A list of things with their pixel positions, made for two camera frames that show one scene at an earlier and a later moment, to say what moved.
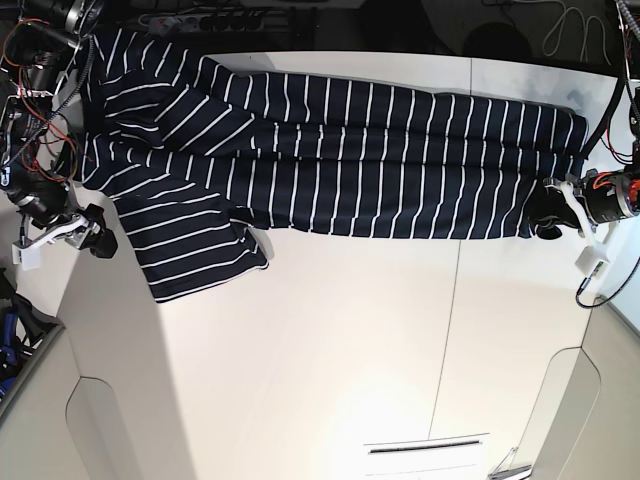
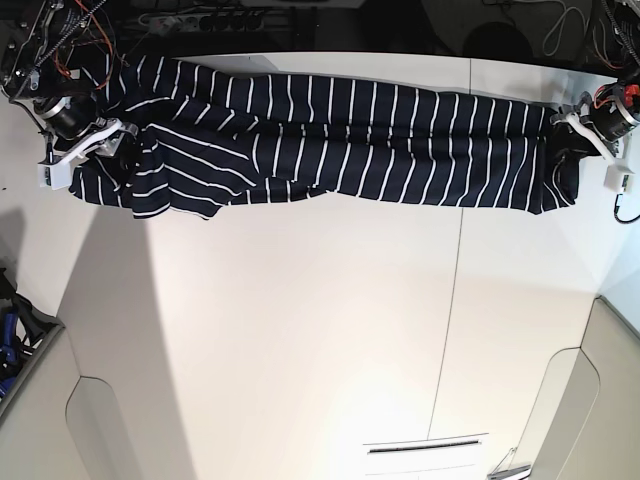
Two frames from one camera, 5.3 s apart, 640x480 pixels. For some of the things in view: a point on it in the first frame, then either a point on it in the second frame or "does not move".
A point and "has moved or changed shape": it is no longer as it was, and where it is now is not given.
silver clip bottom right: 503,469 does not move
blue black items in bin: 22,328 does not move
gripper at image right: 602,196 to 605,119
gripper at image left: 52,204 to 73,130
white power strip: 203,22 does not move
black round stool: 498,40 does not move
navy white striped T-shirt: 190,153 has moved or changed shape
